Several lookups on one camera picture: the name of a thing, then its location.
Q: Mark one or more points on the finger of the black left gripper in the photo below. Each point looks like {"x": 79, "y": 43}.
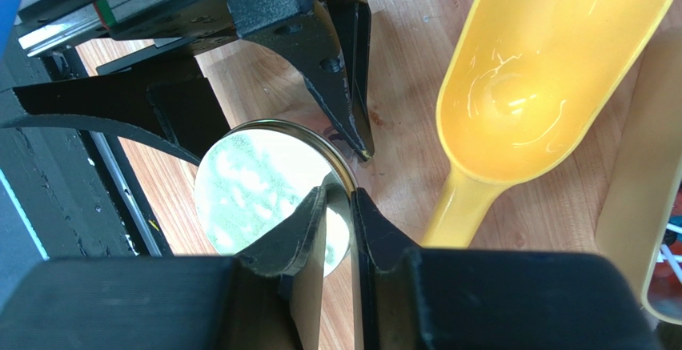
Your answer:
{"x": 327, "y": 42}

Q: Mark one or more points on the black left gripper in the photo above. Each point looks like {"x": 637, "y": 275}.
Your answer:
{"x": 169, "y": 106}

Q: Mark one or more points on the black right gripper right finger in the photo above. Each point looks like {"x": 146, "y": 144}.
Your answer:
{"x": 411, "y": 297}

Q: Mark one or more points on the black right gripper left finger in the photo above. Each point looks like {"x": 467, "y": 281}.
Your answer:
{"x": 268, "y": 296}

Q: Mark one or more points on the white jar lid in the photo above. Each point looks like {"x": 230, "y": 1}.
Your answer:
{"x": 255, "y": 177}

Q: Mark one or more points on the yellow plastic scoop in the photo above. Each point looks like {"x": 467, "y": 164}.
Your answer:
{"x": 526, "y": 81}

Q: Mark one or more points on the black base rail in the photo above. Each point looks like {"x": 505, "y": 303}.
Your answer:
{"x": 67, "y": 186}

